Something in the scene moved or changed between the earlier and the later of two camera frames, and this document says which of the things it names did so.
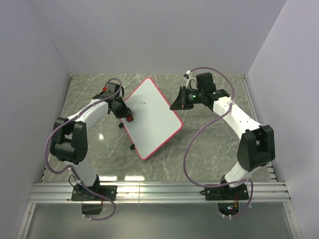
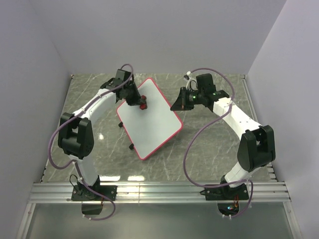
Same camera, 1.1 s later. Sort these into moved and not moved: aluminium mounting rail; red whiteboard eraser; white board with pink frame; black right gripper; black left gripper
Moved: red whiteboard eraser; black left gripper
Not moved: aluminium mounting rail; white board with pink frame; black right gripper
